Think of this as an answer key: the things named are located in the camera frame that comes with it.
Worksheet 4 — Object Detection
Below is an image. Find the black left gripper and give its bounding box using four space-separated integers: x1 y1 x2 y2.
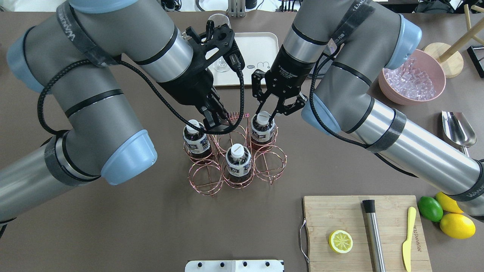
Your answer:
157 60 231 131

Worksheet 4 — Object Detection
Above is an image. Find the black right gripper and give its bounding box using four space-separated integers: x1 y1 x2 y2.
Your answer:
252 45 315 122

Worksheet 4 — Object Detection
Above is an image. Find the copper wire bottle basket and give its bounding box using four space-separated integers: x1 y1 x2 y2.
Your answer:
183 111 287 196

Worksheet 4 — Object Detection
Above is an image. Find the tea bottle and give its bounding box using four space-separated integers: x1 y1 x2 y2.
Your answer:
225 143 252 188
251 111 276 152
183 125 212 159

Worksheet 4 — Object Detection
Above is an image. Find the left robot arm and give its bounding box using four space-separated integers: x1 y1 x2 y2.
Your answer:
1 0 234 230

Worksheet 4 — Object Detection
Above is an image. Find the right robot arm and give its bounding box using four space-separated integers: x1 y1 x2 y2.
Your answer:
252 0 484 221

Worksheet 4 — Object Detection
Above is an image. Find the white rabbit tray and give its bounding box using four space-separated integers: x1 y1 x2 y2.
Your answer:
209 32 279 87

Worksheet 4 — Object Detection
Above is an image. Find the wine glass on tray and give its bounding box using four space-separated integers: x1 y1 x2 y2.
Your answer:
207 14 232 73

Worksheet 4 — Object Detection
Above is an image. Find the bamboo cutting board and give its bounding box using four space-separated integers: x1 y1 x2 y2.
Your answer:
303 196 417 272

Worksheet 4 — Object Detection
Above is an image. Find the pink bowl with ice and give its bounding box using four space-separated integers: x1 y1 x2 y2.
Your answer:
378 49 446 105

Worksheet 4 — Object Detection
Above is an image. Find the steel muddler black tip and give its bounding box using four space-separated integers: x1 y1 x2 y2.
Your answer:
362 199 386 272

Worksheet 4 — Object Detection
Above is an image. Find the half lemon slice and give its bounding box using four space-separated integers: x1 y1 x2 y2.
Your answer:
328 230 353 253

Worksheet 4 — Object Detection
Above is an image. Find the wooden cup tree stand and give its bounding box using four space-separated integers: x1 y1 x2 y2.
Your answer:
423 5 484 79

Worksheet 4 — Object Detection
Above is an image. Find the steel ice scoop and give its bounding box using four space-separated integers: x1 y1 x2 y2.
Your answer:
441 111 477 157

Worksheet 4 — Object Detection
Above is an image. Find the green lime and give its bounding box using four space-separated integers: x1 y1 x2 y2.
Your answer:
417 196 443 222

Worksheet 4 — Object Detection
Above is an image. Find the black glass rack tray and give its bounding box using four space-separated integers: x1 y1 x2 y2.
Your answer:
467 45 484 79

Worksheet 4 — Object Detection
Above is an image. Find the yellow lemon near scoop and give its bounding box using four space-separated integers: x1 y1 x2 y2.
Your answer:
434 192 464 214

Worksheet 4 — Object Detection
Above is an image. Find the yellow plastic knife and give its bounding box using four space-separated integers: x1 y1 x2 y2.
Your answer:
402 207 416 272

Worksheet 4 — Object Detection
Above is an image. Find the yellow lemon front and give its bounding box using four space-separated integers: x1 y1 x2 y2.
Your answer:
440 213 476 239

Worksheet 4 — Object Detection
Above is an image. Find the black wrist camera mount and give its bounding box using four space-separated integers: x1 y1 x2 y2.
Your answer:
185 20 245 74

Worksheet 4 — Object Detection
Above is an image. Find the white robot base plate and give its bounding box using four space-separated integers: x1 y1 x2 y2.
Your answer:
185 259 285 272

